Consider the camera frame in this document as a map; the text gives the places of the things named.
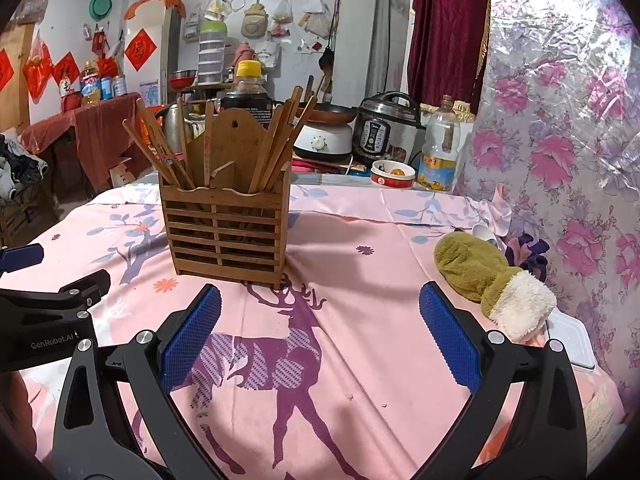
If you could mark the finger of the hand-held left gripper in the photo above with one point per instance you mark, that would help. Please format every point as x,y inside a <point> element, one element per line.
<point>60,296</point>
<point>20,258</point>

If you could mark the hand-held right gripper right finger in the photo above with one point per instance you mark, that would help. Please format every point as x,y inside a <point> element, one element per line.
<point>450,340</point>

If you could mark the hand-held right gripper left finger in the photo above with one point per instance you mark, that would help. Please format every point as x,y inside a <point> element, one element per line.
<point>192,335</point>

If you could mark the wooden chopstick holder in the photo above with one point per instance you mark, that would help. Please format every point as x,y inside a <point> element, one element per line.
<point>225,240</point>

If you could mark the wooden chopstick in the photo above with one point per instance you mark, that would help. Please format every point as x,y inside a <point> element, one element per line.
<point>183,125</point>
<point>270,130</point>
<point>296,100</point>
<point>164,142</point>
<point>208,145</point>
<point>282,120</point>
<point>150,152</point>
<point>287,147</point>
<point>309,106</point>

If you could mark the green plush mitten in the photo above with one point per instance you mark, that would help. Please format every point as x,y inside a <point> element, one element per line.
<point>470,270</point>

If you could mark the pile of clothes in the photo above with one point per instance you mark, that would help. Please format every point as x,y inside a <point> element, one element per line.
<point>20,165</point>

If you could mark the pink deer-printed cloth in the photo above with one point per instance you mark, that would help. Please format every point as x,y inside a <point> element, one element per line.
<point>350,335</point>

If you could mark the dark purple cloth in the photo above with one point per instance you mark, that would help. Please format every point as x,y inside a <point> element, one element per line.
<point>525,252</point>

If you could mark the white flat box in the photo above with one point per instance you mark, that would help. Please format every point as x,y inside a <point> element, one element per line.
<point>570,340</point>

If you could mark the red-cloth covered table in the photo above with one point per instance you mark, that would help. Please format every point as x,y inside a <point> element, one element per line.
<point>100,130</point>

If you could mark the red white bowl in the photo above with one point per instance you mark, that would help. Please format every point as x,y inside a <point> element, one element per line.
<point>392,180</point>

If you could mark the small orange fruit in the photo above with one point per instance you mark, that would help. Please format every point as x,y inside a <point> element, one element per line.
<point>397,172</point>

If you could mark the wooden door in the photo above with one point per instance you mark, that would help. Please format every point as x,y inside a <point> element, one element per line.
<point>15,80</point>

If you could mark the clear cooking oil bottle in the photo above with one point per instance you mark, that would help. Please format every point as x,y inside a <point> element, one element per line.
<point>437,160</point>

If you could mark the labelled oil bottle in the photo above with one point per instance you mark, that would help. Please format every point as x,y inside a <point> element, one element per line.
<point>90,85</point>

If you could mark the steel kettle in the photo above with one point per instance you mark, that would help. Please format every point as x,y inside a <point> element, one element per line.
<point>172,130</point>

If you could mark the black silver pressure cooker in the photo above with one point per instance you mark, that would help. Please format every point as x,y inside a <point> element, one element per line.
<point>382,130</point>

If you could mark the white electric cooker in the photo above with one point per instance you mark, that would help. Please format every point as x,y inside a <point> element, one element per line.
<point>322,142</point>

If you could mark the red diamond paper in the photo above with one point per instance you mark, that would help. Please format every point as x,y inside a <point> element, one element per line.
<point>140,50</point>

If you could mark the red basin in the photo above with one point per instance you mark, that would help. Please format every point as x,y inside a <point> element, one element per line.
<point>182,80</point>

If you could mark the floral plastic sheet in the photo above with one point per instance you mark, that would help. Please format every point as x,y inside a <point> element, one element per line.
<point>550,110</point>

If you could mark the yellow-capped soy sauce bottle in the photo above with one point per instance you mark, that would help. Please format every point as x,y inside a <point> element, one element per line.
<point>247,90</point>

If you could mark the frying pan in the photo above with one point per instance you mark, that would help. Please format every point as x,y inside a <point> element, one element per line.
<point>330,114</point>

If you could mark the white refrigerator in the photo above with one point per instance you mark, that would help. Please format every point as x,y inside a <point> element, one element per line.
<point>167,45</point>

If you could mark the green plate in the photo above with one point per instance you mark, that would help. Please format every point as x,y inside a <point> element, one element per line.
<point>100,6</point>

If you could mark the stacked steel lunch container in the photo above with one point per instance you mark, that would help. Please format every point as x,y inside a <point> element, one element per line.
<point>212,55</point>

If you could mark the pink thermos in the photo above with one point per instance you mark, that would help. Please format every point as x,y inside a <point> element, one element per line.
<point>242,55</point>

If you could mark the orange cloth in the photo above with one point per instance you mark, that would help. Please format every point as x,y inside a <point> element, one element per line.
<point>155,2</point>

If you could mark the dark red curtain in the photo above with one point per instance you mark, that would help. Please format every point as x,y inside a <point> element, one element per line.
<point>445,35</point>

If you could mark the black hanging pouch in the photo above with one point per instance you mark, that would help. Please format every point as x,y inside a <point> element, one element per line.
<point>327,60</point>

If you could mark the beige hanging bag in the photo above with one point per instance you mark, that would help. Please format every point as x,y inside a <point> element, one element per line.
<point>253,20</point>

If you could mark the hanging plastic bag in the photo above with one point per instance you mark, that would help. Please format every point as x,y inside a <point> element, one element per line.
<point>280,17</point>
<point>315,15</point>

